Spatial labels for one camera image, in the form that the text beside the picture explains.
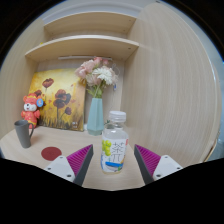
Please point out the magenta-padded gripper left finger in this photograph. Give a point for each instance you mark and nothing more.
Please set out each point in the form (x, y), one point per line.
(63, 166)

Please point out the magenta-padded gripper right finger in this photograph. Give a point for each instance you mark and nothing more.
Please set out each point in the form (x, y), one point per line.
(163, 166)

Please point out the clear plastic drink bottle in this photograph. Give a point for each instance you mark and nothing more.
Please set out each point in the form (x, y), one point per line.
(114, 146)

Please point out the flat round red coaster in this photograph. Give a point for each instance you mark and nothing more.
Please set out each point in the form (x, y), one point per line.
(51, 153)

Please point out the grey mug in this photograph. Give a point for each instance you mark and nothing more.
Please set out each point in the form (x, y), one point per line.
(23, 133)

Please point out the pale teal vase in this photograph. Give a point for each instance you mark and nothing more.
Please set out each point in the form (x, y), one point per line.
(95, 116)

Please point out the red plush toy figure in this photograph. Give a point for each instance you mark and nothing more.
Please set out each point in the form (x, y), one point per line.
(30, 111)

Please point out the yellow poppy painting canvas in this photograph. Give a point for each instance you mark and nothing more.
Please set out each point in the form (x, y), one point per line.
(60, 100)

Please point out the pink and white flower bouquet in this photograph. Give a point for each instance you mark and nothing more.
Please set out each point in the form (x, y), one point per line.
(100, 73)

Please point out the light wooden shelf unit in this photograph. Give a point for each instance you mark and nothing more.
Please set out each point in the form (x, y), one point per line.
(83, 46)

